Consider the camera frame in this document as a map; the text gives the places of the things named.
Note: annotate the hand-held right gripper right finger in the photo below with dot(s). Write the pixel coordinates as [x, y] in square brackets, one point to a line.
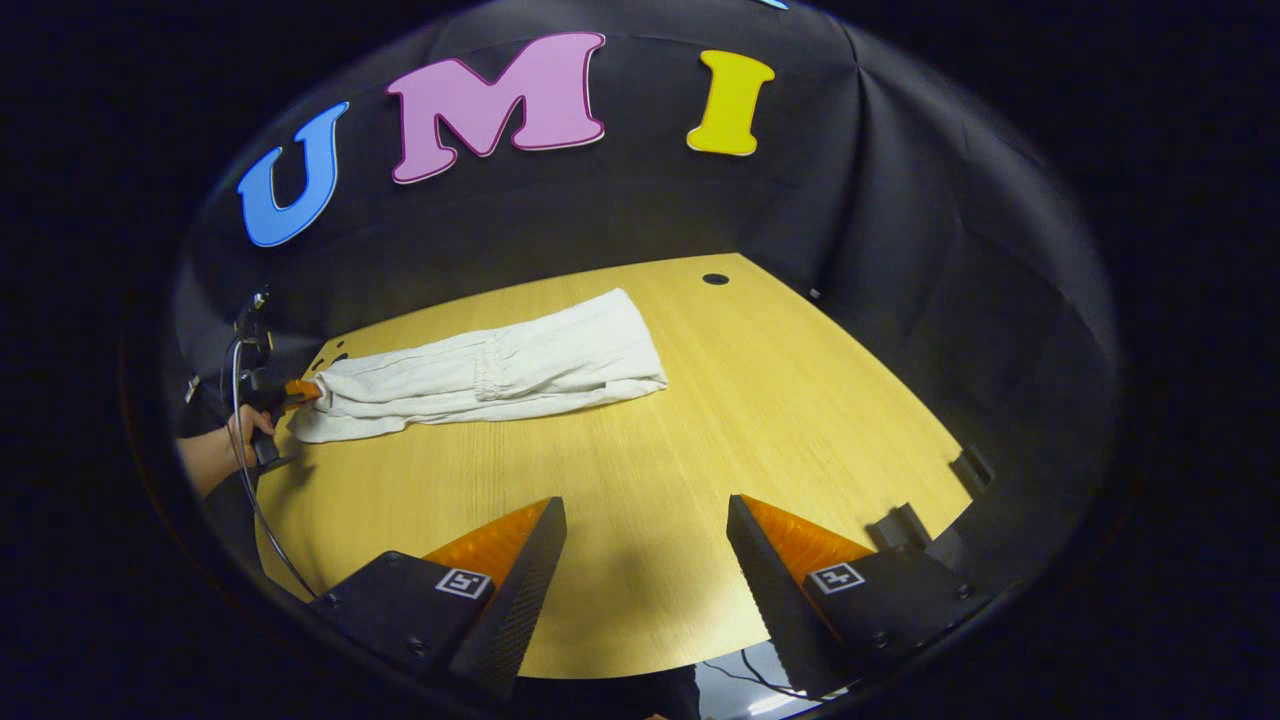
[770, 600]

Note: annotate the black table clamp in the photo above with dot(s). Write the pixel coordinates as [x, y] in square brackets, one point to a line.
[972, 468]
[900, 528]

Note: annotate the white jeans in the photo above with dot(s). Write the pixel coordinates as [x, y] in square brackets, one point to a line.
[500, 370]

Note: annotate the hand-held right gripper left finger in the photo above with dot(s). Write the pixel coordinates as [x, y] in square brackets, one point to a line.
[525, 600]

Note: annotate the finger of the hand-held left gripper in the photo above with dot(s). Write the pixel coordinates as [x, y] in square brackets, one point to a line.
[303, 391]

